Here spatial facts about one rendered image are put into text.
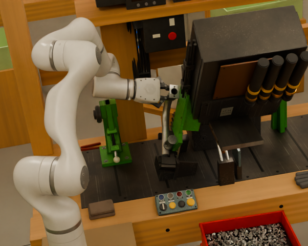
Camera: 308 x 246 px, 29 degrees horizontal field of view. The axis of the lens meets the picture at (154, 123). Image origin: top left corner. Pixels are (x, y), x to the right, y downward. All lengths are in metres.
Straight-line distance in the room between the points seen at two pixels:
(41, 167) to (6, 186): 2.43
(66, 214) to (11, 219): 2.06
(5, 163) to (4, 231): 0.78
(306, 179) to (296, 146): 0.27
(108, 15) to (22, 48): 0.40
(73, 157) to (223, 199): 0.75
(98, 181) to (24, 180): 0.72
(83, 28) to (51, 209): 0.60
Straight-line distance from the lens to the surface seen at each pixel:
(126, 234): 2.18
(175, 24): 2.47
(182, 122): 2.35
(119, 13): 2.40
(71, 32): 2.02
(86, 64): 1.89
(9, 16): 2.52
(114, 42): 2.57
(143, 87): 2.38
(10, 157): 4.57
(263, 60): 2.00
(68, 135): 1.85
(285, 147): 2.65
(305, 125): 2.82
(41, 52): 1.95
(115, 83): 2.34
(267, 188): 2.41
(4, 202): 4.12
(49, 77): 2.71
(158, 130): 2.86
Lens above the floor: 2.34
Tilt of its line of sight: 30 degrees down
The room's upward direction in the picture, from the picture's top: 6 degrees counter-clockwise
